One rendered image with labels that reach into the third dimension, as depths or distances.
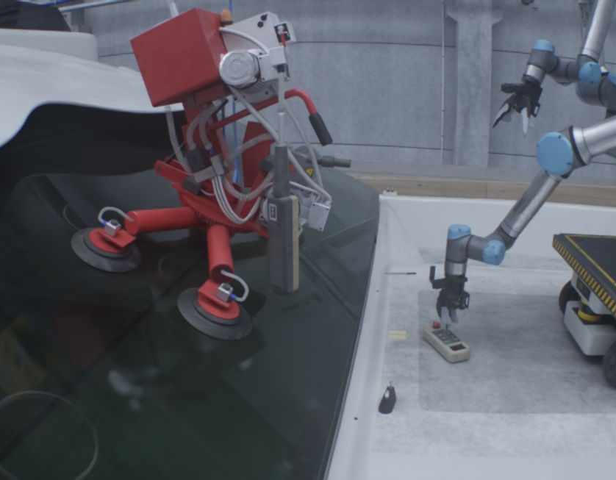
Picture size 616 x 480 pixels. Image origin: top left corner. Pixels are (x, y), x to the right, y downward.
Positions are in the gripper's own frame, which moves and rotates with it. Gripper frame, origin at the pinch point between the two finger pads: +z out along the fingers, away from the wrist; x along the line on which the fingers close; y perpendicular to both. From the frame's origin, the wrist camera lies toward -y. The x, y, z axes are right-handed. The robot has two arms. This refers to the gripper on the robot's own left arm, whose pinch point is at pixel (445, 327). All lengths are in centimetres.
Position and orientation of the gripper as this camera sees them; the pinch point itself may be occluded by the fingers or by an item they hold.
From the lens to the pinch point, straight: 180.0
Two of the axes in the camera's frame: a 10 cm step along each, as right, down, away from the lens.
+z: 0.0, 9.5, 3.1
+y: 2.9, 3.0, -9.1
